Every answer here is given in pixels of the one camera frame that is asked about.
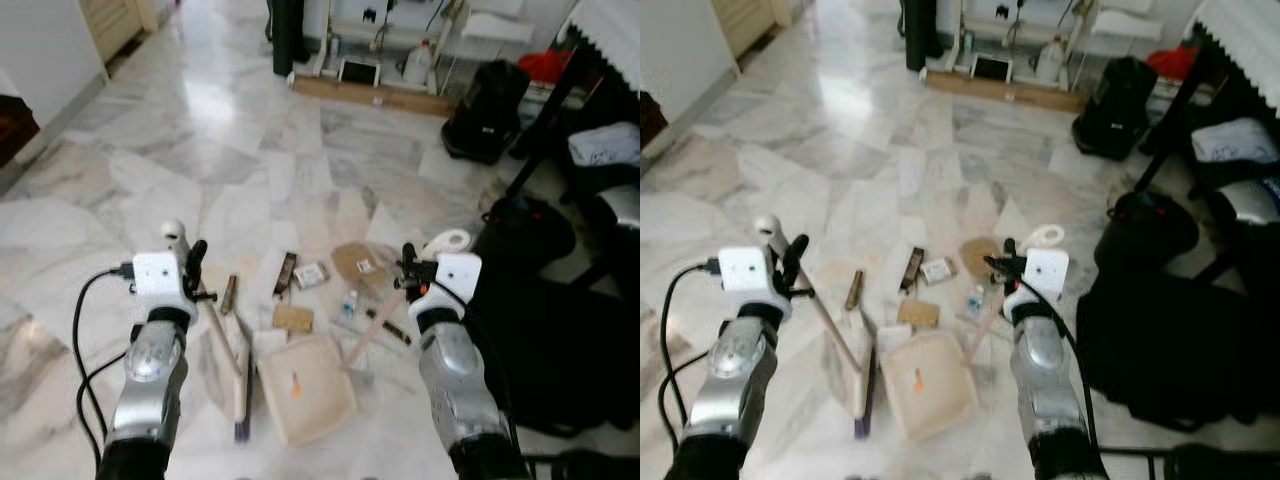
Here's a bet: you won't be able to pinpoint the white plastic jug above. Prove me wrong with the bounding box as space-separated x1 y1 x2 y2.
1035 37 1066 86
403 40 434 89

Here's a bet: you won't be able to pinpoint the round brown cardboard piece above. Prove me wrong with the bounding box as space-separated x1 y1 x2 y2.
960 237 1006 281
332 243 386 283

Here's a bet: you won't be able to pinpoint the dark thin stick wrapper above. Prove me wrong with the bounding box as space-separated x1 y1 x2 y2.
365 308 413 346

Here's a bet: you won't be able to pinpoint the light wooden door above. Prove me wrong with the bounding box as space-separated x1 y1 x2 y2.
80 0 159 63
712 0 791 59

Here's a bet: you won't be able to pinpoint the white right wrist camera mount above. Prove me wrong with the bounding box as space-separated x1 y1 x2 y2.
415 253 483 316
1005 248 1071 313

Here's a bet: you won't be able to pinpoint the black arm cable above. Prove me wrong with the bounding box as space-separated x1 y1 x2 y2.
990 258 1101 451
72 265 136 471
430 280 521 451
657 260 723 451

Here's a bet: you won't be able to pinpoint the tall black cylinder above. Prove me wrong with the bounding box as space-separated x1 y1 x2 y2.
272 0 311 78
903 0 943 71

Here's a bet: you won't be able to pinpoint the beige long handled dustpan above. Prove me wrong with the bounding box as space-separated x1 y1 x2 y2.
257 230 471 448
885 225 1066 443

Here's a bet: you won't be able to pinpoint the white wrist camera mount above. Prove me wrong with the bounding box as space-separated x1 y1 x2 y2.
718 246 793 321
1005 248 1071 313
415 253 483 316
132 250 198 313

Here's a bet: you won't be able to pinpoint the red cloth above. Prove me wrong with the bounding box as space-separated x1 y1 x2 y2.
520 50 573 83
1147 45 1199 79

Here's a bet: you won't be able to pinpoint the white printed bag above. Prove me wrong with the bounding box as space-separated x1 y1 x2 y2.
568 122 640 169
1190 117 1280 166

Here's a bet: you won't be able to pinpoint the black backpack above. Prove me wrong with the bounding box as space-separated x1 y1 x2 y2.
1072 55 1159 161
442 60 533 164

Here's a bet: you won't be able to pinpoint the black round vacuum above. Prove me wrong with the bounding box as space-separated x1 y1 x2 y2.
480 195 576 271
1095 190 1199 271

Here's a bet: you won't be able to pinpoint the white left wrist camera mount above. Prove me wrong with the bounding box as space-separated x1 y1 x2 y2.
718 246 793 321
132 250 198 313

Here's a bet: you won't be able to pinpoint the white pleated curtain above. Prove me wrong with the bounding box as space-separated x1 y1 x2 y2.
565 0 640 91
1195 0 1280 86

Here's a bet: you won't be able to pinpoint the large black bag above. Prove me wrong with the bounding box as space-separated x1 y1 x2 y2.
470 270 640 436
1075 265 1280 431

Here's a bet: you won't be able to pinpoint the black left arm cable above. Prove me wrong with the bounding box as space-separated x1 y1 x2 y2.
72 265 136 471
657 260 723 451

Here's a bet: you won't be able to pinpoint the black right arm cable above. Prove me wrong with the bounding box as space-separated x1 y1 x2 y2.
990 258 1101 451
430 280 521 451

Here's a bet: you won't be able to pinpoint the wooden plank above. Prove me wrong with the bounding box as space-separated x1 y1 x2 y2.
925 68 1086 113
293 73 456 119

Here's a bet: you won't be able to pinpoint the wooden handled broom purple bristles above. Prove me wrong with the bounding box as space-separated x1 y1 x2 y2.
162 220 256 446
753 215 883 438

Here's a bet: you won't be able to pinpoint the white shelf rack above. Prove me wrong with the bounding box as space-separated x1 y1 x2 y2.
950 0 1176 81
320 0 546 86

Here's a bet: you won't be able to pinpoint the dark red wooden step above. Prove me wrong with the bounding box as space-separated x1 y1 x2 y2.
640 90 669 151
0 95 41 171

